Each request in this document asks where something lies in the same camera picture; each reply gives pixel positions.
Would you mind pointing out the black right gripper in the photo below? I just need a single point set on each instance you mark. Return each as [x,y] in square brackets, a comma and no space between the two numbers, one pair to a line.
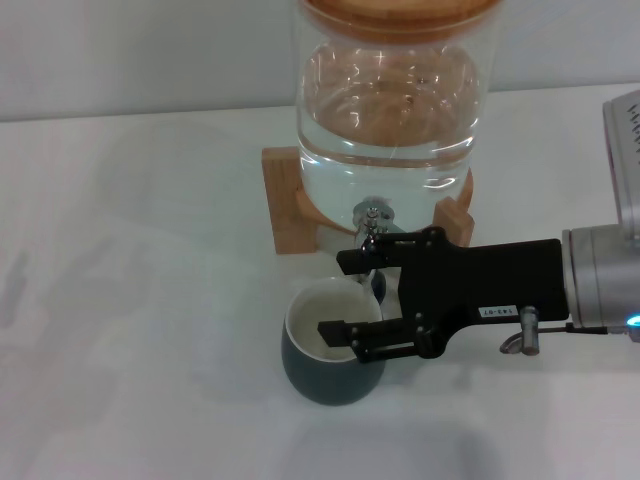
[475,280]

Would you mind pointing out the wooden dispenser stand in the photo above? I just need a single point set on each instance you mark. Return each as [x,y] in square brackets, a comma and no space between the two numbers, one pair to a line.
[285,200]

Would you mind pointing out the metal clamp screw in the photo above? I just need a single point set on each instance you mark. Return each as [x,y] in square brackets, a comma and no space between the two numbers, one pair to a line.
[529,330]

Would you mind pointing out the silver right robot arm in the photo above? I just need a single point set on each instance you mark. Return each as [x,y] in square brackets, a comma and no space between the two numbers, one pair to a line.
[600,280]

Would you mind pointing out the chrome dispenser faucet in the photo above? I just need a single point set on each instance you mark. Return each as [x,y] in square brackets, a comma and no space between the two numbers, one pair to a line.
[371,215]

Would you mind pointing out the black cup with white inside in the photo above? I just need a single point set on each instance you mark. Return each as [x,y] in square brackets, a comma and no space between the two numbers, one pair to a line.
[320,380]

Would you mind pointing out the glass water dispenser jar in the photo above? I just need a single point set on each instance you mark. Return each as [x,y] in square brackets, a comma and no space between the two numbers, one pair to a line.
[385,125]

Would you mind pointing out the wooden dispenser lid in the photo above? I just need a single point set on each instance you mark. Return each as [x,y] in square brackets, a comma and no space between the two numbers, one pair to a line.
[400,20]

